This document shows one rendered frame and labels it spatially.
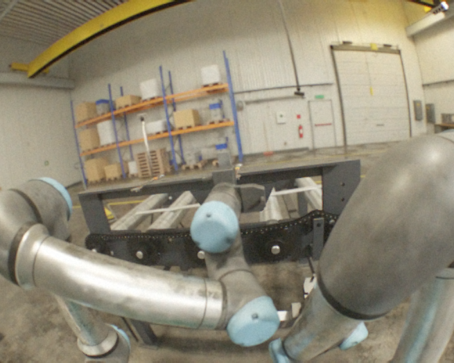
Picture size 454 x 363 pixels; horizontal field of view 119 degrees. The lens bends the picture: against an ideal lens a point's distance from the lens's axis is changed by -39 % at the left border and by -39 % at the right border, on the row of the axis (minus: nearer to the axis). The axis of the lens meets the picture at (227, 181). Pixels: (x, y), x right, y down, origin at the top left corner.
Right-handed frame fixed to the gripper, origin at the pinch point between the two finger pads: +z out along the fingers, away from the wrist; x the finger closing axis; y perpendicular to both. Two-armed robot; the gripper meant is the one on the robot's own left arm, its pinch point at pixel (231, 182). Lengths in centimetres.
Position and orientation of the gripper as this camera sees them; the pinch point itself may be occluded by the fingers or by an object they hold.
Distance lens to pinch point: 63.5
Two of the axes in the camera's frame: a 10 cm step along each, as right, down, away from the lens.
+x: 1.5, 9.6, 2.3
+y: -9.8, 1.1, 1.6
